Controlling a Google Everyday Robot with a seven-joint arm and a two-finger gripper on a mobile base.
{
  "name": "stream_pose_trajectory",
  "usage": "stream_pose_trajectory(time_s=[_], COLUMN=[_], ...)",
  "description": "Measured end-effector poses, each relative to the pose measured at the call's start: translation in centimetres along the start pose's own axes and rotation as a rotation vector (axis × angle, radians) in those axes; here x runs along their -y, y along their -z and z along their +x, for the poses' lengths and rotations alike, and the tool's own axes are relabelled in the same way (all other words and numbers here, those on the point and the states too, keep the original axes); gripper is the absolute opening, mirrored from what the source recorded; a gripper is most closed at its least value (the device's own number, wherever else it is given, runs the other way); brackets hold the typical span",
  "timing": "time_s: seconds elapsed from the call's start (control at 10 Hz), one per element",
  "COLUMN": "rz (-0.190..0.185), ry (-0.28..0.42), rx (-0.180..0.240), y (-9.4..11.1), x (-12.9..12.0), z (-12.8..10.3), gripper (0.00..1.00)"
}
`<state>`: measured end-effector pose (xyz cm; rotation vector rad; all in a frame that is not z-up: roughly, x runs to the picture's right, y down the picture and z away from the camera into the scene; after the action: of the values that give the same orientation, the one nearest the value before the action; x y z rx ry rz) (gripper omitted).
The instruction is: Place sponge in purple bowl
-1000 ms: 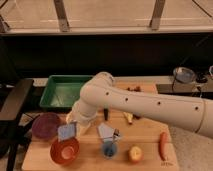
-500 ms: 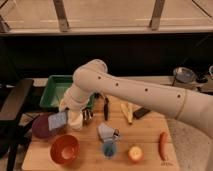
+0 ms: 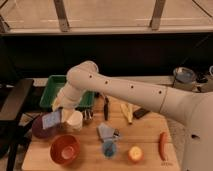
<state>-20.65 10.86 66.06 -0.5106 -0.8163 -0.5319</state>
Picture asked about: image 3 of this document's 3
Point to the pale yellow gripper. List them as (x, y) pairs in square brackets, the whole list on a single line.
[(65, 114)]

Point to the blue sponge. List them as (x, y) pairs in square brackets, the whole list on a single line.
[(51, 119)]

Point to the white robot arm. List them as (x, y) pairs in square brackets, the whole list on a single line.
[(193, 110)]

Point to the red orange bowl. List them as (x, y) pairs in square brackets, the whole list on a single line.
[(64, 149)]

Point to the metal bowl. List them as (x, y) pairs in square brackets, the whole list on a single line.
[(184, 75)]

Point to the white cup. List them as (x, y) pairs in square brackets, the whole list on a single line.
[(75, 121)]

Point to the metal clip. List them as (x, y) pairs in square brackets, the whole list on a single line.
[(87, 114)]

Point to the green plastic tray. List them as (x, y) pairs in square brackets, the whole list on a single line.
[(52, 87)]

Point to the wooden cutting board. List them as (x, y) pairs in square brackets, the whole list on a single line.
[(143, 133)]

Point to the blue cup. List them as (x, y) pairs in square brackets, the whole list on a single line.
[(109, 149)]

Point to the yellow banana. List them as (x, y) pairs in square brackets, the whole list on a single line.
[(127, 110)]

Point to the black remote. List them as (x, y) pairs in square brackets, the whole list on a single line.
[(139, 113)]

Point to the apple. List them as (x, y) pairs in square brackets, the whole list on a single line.
[(135, 154)]

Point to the orange carrot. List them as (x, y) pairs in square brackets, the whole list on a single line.
[(161, 147)]

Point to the black handled knife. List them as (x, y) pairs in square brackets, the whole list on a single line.
[(106, 106)]

